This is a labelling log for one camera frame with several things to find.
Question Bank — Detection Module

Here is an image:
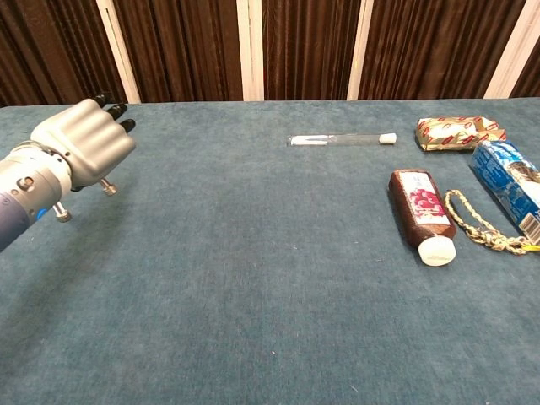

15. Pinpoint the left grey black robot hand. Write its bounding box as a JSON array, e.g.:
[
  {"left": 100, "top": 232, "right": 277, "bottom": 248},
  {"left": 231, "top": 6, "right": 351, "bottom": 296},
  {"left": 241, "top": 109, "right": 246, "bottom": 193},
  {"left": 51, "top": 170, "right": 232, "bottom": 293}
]
[{"left": 30, "top": 93, "right": 138, "bottom": 193}]

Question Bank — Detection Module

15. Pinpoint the dark brown curtain panel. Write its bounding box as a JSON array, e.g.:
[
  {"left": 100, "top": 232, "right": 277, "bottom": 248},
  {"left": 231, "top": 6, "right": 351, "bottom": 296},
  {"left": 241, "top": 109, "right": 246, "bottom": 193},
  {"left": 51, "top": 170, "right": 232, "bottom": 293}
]
[
  {"left": 358, "top": 0, "right": 522, "bottom": 100},
  {"left": 0, "top": 0, "right": 127, "bottom": 107},
  {"left": 510, "top": 12, "right": 540, "bottom": 98},
  {"left": 262, "top": 0, "right": 362, "bottom": 101},
  {"left": 113, "top": 0, "right": 245, "bottom": 104}
]

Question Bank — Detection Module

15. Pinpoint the blue carpet table cover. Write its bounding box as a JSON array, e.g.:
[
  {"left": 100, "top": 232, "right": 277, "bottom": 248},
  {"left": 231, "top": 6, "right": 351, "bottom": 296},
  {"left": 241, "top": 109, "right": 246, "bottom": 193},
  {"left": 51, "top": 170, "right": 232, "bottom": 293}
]
[{"left": 0, "top": 97, "right": 540, "bottom": 405}]

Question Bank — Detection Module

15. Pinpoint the clear test tube white cap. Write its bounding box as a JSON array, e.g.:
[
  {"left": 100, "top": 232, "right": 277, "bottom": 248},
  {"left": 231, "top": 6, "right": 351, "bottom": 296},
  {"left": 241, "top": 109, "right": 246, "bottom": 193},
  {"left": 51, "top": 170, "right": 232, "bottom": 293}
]
[{"left": 288, "top": 132, "right": 398, "bottom": 148}]

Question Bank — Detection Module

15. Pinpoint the brown bottle white cap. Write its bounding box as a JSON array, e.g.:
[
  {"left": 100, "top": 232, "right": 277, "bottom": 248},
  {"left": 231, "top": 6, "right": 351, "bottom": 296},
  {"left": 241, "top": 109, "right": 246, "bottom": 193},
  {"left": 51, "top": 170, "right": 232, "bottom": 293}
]
[{"left": 388, "top": 169, "right": 458, "bottom": 267}]

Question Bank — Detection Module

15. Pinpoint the gold red snack packet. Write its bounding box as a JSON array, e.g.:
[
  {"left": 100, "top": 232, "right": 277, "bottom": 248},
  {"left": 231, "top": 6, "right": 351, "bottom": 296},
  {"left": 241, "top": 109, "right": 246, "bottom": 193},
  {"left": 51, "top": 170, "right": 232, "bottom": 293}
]
[{"left": 415, "top": 116, "right": 507, "bottom": 154}]

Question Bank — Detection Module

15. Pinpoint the blue cookie box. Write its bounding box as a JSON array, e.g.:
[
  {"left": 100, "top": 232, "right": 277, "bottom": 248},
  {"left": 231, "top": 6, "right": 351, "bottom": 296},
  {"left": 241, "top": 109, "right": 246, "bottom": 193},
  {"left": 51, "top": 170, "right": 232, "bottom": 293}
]
[{"left": 469, "top": 139, "right": 540, "bottom": 242}]

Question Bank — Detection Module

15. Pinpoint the white partition frame post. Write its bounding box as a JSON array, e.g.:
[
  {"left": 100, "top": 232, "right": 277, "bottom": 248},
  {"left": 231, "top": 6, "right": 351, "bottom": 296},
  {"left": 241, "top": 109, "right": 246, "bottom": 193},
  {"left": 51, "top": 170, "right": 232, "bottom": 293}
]
[
  {"left": 236, "top": 0, "right": 265, "bottom": 102},
  {"left": 346, "top": 0, "right": 375, "bottom": 101},
  {"left": 95, "top": 0, "right": 142, "bottom": 105},
  {"left": 483, "top": 0, "right": 540, "bottom": 100}
]

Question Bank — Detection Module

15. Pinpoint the braided yellow black rope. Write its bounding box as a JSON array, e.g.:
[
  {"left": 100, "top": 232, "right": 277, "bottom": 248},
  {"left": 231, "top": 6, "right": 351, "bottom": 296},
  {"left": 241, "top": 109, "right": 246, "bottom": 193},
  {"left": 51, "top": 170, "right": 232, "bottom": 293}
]
[{"left": 445, "top": 189, "right": 533, "bottom": 256}]

